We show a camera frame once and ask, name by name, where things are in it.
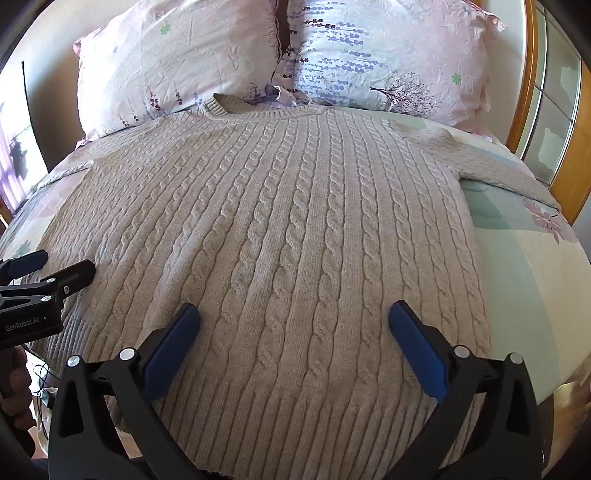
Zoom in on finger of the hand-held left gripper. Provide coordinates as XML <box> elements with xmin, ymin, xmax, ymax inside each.
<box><xmin>0</xmin><ymin>259</ymin><xmax>97</xmax><ymax>311</ymax></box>
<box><xmin>0</xmin><ymin>250</ymin><xmax>49</xmax><ymax>280</ymax></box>

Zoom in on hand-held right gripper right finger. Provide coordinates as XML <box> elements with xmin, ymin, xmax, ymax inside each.
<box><xmin>387</xmin><ymin>300</ymin><xmax>544</xmax><ymax>480</ymax></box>

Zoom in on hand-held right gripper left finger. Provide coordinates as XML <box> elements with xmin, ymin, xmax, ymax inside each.
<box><xmin>48</xmin><ymin>303</ymin><xmax>201</xmax><ymax>480</ymax></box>

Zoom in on beige cable-knit sweater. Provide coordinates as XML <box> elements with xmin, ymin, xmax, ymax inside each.
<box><xmin>24</xmin><ymin>93</ymin><xmax>562</xmax><ymax>474</ymax></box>

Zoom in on person's left hand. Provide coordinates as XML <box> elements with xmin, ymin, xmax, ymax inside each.
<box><xmin>0</xmin><ymin>344</ymin><xmax>37</xmax><ymax>457</ymax></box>

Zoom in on floral bed sheet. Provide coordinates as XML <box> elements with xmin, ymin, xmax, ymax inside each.
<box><xmin>0</xmin><ymin>102</ymin><xmax>587</xmax><ymax>472</ymax></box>

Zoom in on pink floral pillow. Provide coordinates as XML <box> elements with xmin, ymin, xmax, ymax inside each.
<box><xmin>271</xmin><ymin>0</ymin><xmax>508</xmax><ymax>137</ymax></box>
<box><xmin>74</xmin><ymin>0</ymin><xmax>283</xmax><ymax>141</ymax></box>

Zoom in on wooden headboard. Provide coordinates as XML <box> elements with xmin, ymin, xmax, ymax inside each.
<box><xmin>480</xmin><ymin>0</ymin><xmax>591</xmax><ymax>227</ymax></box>

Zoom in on black cable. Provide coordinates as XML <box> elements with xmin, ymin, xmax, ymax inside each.
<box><xmin>28</xmin><ymin>364</ymin><xmax>58</xmax><ymax>455</ymax></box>

